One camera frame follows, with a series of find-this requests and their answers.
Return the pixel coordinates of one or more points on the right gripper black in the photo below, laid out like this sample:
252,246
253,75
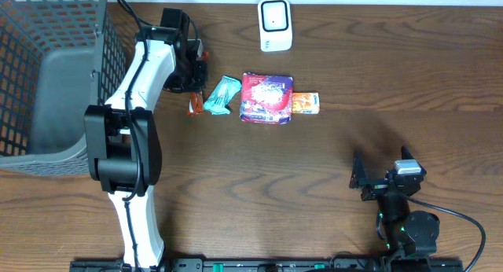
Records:
375,187

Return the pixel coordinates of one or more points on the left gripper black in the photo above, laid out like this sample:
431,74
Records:
197,75

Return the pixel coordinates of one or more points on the orange brown snack bar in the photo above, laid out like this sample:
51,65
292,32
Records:
196,104

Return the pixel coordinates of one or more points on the teal snack packet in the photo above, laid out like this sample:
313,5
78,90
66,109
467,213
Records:
221,96

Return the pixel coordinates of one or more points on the red purple snack bag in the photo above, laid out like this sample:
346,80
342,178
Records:
266,98

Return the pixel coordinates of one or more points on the orange juice carton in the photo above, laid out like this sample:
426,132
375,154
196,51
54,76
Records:
306,103

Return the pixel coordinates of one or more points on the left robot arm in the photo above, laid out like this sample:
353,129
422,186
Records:
123,147

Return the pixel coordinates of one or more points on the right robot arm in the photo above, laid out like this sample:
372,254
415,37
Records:
410,235

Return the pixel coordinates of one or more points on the grey plastic mesh basket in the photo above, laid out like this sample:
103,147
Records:
57,58

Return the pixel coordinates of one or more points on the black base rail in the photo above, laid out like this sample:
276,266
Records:
338,264

